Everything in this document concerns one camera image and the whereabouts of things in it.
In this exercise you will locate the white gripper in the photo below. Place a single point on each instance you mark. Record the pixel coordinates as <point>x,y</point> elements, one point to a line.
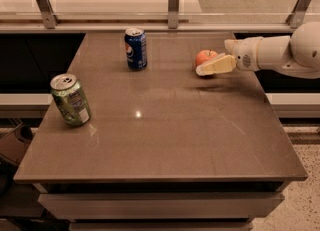
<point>246,56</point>

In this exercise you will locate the red apple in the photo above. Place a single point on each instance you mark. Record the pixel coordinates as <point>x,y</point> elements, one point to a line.
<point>203,56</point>

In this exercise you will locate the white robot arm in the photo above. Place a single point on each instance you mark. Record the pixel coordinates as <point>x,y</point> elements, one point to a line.
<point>297,55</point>

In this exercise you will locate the blue Pepsi can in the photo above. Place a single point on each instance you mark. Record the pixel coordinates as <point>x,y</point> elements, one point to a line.
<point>135,45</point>

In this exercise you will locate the green soda can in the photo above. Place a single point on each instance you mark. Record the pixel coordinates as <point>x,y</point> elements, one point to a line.
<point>70,99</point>

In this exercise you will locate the grey cabinet drawer front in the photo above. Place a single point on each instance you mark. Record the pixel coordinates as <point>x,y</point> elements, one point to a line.
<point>116,206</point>

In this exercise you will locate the right metal railing bracket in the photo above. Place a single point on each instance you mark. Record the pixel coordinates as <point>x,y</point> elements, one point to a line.
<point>296,17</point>

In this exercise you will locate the metal railing bracket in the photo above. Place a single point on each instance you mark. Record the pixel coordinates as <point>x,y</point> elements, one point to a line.
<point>296,17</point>
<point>173,14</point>
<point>50,21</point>

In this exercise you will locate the middle metal railing bracket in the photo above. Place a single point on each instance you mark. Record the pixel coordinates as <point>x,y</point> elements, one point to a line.
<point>173,14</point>

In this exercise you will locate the left metal railing bracket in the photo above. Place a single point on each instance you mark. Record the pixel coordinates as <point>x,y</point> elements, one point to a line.
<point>50,21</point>

